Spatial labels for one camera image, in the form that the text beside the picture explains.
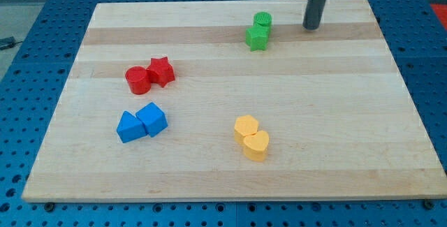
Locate wooden board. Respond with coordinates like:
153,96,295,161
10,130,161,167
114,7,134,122
22,0,446,203

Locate yellow hexagon block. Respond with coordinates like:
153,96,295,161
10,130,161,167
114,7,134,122
234,115,259,145

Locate yellow heart block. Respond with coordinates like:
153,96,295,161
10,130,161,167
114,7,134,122
243,131,270,162

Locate red star block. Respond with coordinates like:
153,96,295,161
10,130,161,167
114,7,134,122
147,57,175,87

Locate blue cube block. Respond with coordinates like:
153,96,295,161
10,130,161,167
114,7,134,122
135,102,168,138

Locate green star block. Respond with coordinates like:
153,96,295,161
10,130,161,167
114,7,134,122
245,24,270,51

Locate red cylinder block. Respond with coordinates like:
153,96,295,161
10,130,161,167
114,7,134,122
125,66,151,95

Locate green cylinder block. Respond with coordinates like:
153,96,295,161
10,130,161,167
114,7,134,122
253,12,272,32

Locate blue triangle block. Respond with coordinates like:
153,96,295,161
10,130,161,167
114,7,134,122
116,111,147,143

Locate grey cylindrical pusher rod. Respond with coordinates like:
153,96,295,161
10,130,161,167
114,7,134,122
302,0,326,31

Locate black device on floor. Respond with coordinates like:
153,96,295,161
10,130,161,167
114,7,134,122
0,36,16,50

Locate red object at right edge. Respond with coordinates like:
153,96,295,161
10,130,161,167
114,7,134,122
430,3,447,29

